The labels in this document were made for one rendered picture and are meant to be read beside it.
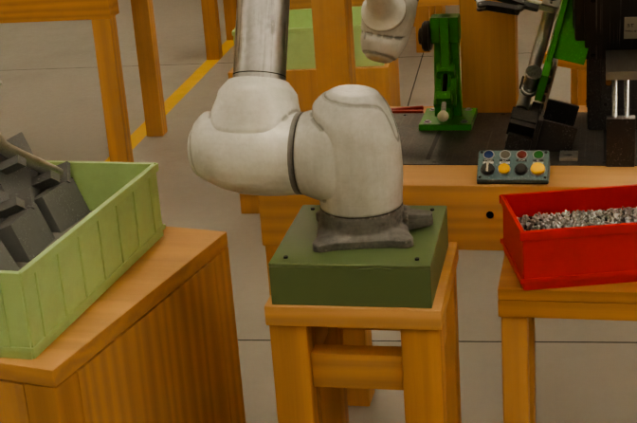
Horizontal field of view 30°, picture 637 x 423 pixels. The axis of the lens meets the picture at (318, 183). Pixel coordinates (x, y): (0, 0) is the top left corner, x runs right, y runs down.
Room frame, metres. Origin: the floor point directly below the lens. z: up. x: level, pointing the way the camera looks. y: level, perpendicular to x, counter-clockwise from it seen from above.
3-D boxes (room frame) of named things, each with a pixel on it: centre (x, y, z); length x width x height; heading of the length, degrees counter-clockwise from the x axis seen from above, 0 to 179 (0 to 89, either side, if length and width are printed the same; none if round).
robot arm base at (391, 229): (2.07, -0.10, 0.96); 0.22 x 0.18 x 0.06; 86
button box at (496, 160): (2.41, -0.42, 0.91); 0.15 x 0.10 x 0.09; 76
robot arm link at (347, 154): (2.07, -0.07, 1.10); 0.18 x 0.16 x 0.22; 74
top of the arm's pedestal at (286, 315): (2.07, -0.08, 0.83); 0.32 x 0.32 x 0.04; 77
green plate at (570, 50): (2.61, -0.59, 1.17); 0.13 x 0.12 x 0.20; 76
